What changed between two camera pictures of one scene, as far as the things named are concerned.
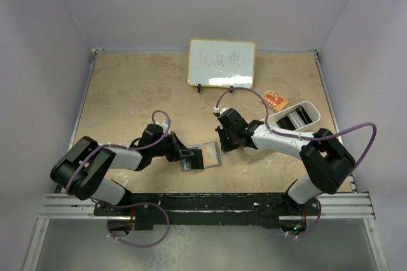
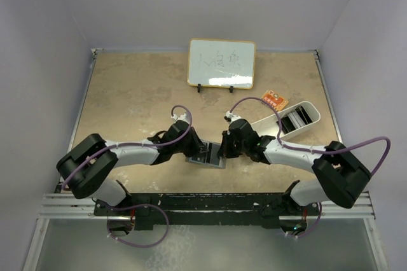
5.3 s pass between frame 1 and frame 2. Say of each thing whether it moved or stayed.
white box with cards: stayed
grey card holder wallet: moved
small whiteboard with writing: stayed
